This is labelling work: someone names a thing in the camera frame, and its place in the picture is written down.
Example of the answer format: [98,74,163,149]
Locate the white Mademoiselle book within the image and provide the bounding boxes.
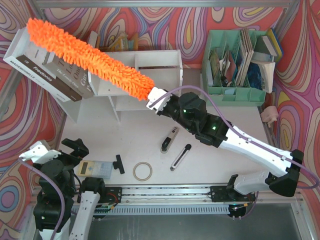
[3,27,61,101]

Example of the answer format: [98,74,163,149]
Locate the white wooden bookshelf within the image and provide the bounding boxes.
[57,50,183,123]

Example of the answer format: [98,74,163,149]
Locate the orange microfiber duster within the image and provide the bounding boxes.
[26,18,155,101]

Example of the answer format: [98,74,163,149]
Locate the mint green desk organizer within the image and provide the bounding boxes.
[201,28,266,107]

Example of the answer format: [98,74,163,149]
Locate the blue yellow book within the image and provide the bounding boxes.
[262,28,284,63]

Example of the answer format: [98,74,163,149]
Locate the black silver pen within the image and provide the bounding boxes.
[170,143,192,172]

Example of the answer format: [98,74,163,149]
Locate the black T-shaped clip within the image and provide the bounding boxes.
[112,154,125,175]

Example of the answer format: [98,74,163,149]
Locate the white paperback book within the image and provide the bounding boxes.
[251,60,276,94]

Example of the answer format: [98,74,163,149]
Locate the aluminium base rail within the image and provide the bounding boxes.
[105,184,303,205]

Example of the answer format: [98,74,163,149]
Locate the grey notebook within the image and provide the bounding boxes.
[182,68,201,88]

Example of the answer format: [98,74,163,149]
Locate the brown Fredonia book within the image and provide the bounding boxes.
[16,45,82,102]

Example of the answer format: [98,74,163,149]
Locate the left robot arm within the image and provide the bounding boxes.
[31,138,106,240]

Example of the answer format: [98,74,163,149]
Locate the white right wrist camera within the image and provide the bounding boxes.
[146,87,173,113]

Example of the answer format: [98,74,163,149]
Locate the books behind shelf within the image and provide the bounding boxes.
[87,31,139,52]

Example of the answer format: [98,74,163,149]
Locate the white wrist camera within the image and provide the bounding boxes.
[19,140,62,164]
[146,87,173,113]

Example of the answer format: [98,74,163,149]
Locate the pink tape dispenser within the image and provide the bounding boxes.
[260,105,279,128]

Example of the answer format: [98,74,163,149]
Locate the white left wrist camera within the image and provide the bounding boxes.
[19,140,62,164]

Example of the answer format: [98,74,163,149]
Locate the The Lonely Ones book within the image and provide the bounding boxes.
[43,52,94,99]

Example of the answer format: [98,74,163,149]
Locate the black white stapler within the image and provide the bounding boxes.
[160,126,179,154]

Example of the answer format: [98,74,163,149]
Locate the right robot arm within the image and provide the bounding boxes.
[152,92,303,198]

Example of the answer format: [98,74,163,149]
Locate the wooden ring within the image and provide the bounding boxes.
[132,161,153,181]

